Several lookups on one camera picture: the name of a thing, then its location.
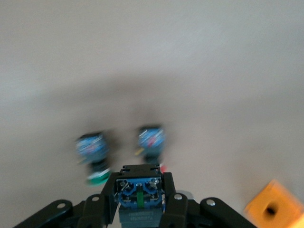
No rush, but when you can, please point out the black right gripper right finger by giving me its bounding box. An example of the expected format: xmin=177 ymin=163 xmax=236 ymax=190
xmin=161 ymin=171 xmax=258 ymax=228

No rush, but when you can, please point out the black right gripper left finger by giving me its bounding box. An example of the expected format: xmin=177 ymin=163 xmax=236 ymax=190
xmin=13 ymin=171 xmax=122 ymax=228

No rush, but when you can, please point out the yellow push button switch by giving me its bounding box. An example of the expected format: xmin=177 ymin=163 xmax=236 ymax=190
xmin=114 ymin=164 xmax=167 ymax=228

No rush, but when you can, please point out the orange box with hole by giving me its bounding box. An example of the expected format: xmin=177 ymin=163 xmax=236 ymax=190
xmin=244 ymin=178 xmax=302 ymax=228

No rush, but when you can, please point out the green push button switch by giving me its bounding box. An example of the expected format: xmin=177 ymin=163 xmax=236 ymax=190
xmin=75 ymin=132 xmax=112 ymax=187

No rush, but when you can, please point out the red push button switch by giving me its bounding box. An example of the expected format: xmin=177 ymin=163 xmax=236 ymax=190
xmin=135 ymin=124 xmax=168 ymax=173

